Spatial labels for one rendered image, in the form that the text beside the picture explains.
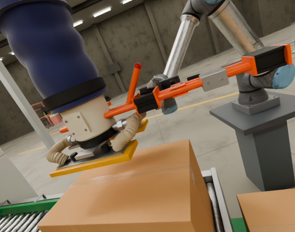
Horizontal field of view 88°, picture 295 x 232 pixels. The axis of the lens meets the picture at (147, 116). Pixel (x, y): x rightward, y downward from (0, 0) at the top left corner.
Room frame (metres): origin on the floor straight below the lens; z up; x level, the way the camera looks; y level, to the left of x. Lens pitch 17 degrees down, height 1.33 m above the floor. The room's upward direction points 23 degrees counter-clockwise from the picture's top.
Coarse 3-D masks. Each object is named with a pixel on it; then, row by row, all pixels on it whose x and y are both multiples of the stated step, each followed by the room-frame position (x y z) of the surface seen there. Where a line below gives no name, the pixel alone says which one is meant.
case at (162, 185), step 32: (160, 160) 0.58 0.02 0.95; (192, 160) 0.55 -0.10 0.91; (96, 192) 0.55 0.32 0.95; (128, 192) 0.47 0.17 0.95; (160, 192) 0.41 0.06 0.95; (192, 192) 0.38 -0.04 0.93; (64, 224) 0.45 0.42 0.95; (96, 224) 0.40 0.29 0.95; (128, 224) 0.35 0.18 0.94; (160, 224) 0.32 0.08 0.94; (192, 224) 0.29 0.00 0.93
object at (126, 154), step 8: (104, 144) 0.50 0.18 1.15; (128, 144) 0.49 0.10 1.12; (136, 144) 0.49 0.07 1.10; (104, 152) 0.48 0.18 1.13; (112, 152) 0.47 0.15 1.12; (120, 152) 0.44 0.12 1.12; (128, 152) 0.43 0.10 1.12; (72, 160) 0.53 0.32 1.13; (80, 160) 0.51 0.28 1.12; (88, 160) 0.49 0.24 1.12; (96, 160) 0.47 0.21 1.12; (104, 160) 0.45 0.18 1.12; (112, 160) 0.43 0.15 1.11; (120, 160) 0.43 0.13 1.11; (128, 160) 0.42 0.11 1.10; (56, 168) 0.53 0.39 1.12; (64, 168) 0.51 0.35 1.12; (72, 168) 0.49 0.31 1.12; (80, 168) 0.48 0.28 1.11; (88, 168) 0.47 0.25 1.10; (56, 176) 0.52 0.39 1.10
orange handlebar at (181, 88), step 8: (240, 64) 0.44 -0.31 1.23; (248, 64) 0.40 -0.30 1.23; (232, 72) 0.41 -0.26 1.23; (240, 72) 0.41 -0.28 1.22; (192, 80) 0.49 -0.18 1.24; (200, 80) 0.44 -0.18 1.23; (168, 88) 0.52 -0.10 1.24; (176, 88) 0.47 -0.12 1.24; (184, 88) 0.45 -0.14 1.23; (192, 88) 0.45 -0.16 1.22; (160, 96) 0.48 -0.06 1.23; (168, 96) 0.47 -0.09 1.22; (176, 96) 0.46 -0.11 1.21; (128, 104) 0.53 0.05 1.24; (112, 112) 0.54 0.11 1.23; (120, 112) 0.53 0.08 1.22; (64, 128) 0.62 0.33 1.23
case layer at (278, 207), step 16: (256, 192) 0.59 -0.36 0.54; (272, 192) 0.56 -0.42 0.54; (288, 192) 0.53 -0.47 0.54; (240, 208) 0.61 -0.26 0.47; (256, 208) 0.52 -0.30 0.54; (272, 208) 0.50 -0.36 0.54; (288, 208) 0.47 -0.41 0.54; (256, 224) 0.46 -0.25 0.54; (272, 224) 0.44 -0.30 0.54; (288, 224) 0.42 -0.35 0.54
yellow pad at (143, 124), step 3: (144, 120) 0.67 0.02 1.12; (147, 120) 0.68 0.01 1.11; (141, 123) 0.65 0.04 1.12; (144, 123) 0.63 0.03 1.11; (141, 126) 0.61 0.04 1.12; (144, 126) 0.62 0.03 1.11; (138, 129) 0.60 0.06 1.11; (141, 129) 0.60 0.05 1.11; (144, 129) 0.60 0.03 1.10; (138, 132) 0.60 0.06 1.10; (111, 138) 0.65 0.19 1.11; (114, 138) 0.64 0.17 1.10
